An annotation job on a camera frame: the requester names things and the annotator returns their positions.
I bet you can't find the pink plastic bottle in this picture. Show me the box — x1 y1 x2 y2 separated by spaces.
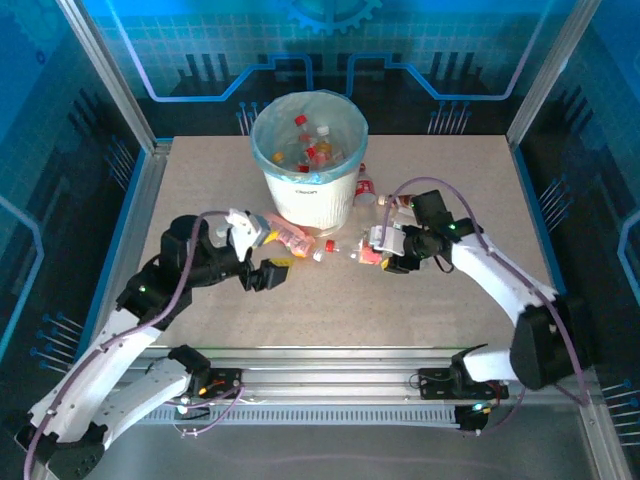
262 212 326 264

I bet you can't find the clear bottle pale red label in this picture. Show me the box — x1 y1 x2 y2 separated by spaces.
324 238 396 266

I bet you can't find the clear bottle white cap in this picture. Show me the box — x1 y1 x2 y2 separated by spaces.
315 125 346 164

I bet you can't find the white plastic waste bin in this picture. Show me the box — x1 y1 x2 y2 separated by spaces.
260 162 362 239

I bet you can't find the green bin liner bag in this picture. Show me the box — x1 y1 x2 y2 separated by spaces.
249 88 370 184

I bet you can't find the brown coffee bottle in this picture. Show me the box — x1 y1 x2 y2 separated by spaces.
377 192 416 211

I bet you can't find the blue table side trim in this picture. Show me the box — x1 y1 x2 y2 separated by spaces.
509 142 591 364
79 144 154 361

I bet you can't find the aluminium mounting beam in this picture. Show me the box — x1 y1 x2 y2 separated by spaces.
62 347 604 401

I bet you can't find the black electronics box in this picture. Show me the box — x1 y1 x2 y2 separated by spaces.
457 403 489 436

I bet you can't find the grey metal shelf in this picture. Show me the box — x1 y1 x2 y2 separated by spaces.
29 389 634 480

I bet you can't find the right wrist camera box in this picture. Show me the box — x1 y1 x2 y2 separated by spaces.
368 224 407 253

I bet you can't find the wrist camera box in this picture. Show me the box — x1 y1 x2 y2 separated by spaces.
368 224 407 253
223 207 273 263

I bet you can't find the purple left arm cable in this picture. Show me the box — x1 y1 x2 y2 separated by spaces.
23 209 247 480

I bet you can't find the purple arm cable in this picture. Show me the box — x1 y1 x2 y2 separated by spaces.
23 209 247 480
377 177 591 436

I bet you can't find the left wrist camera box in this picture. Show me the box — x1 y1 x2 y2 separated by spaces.
223 207 273 263

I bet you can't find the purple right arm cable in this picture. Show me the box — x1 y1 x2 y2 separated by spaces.
377 177 591 436

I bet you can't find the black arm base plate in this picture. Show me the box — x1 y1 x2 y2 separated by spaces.
197 367 246 401
416 367 510 401

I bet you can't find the grey slotted cable duct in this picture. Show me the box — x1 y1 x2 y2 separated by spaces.
134 403 461 427

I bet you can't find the aluminium frame post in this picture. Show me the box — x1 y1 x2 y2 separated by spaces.
57 0 160 154
505 0 604 149

